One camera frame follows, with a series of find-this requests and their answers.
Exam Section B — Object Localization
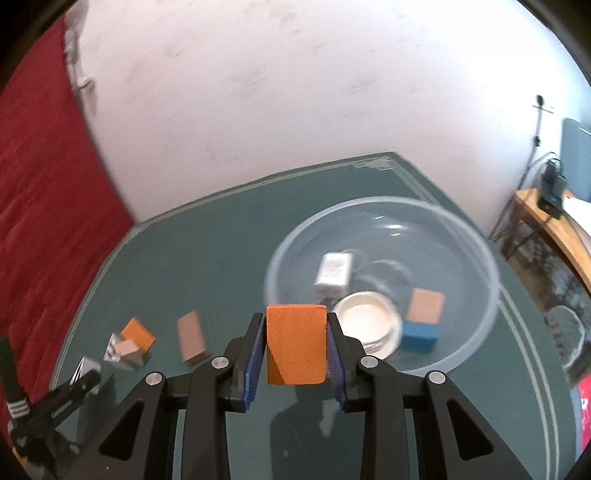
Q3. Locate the brown wooden block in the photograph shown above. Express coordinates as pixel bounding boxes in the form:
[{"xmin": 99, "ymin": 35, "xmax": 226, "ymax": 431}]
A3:
[{"xmin": 177, "ymin": 311, "xmax": 207, "ymax": 366}]

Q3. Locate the orange wooden block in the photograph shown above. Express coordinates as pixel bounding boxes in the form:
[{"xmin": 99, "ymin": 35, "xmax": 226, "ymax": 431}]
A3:
[
  {"xmin": 266, "ymin": 304, "xmax": 327, "ymax": 386},
  {"xmin": 120, "ymin": 317, "xmax": 156, "ymax": 354}
]

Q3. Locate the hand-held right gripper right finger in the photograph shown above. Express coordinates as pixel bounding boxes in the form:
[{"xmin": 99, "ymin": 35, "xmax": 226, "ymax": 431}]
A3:
[{"xmin": 325, "ymin": 312, "xmax": 536, "ymax": 480}]

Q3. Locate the white charger adapter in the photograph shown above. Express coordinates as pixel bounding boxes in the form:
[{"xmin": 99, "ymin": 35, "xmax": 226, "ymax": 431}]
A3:
[{"xmin": 313, "ymin": 251, "xmax": 355, "ymax": 298}]

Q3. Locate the blue wooden block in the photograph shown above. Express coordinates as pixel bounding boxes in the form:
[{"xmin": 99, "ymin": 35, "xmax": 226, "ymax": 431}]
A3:
[{"xmin": 399, "ymin": 320, "xmax": 439, "ymax": 354}]

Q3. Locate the flat grey-blue pillow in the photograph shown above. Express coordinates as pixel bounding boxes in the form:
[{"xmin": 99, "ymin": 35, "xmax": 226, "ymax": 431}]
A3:
[{"xmin": 560, "ymin": 117, "xmax": 591, "ymax": 204}]

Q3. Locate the red quilted blanket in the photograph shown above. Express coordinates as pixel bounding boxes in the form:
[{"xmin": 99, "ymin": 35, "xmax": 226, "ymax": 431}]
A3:
[{"xmin": 0, "ymin": 18, "xmax": 139, "ymax": 416}]

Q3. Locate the black charger dock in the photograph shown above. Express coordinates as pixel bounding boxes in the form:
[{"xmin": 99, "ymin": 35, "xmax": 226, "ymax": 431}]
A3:
[{"xmin": 538, "ymin": 159, "xmax": 568, "ymax": 220}]

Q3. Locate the green table cover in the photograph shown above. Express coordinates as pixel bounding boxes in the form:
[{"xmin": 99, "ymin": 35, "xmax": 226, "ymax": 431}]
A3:
[{"xmin": 46, "ymin": 151, "xmax": 583, "ymax": 480}]

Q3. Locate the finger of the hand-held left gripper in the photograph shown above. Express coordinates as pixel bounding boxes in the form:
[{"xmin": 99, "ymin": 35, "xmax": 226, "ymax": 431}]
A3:
[
  {"xmin": 28, "ymin": 369, "xmax": 102, "ymax": 430},
  {"xmin": 0, "ymin": 336, "xmax": 31, "ymax": 418}
]

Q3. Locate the printed poster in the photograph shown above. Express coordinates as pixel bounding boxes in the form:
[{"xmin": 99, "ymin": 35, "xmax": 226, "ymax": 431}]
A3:
[{"xmin": 503, "ymin": 222, "xmax": 591, "ymax": 384}]

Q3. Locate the large light wooden block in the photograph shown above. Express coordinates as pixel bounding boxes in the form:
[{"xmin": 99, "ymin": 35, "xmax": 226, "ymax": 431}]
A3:
[{"xmin": 405, "ymin": 288, "xmax": 447, "ymax": 326}]

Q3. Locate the clear plastic bowl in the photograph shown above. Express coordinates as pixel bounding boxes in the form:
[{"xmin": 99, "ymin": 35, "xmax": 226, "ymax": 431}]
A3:
[{"xmin": 264, "ymin": 196, "xmax": 503, "ymax": 376}]

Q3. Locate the wooden side table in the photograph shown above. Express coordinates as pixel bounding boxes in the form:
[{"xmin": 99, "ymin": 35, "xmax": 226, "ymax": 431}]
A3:
[{"xmin": 501, "ymin": 188, "xmax": 591, "ymax": 296}]

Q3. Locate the white round lid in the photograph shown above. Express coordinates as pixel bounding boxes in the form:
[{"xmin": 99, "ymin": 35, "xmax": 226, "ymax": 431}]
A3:
[{"xmin": 333, "ymin": 291, "xmax": 403, "ymax": 358}]

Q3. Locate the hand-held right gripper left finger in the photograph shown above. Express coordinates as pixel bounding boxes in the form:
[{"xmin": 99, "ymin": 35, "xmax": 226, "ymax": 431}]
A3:
[{"xmin": 60, "ymin": 313, "xmax": 266, "ymax": 480}]

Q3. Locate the small light wooden block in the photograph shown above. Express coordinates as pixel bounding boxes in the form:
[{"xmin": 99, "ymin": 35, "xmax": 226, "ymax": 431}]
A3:
[{"xmin": 115, "ymin": 339, "xmax": 144, "ymax": 367}]

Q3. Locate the black power cable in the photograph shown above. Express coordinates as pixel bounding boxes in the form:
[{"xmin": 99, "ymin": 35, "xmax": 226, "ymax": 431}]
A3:
[{"xmin": 489, "ymin": 106, "xmax": 561, "ymax": 241}]

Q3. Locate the red printed cloth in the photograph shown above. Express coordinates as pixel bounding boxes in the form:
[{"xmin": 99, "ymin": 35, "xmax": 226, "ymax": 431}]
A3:
[{"xmin": 570, "ymin": 371, "xmax": 591, "ymax": 448}]

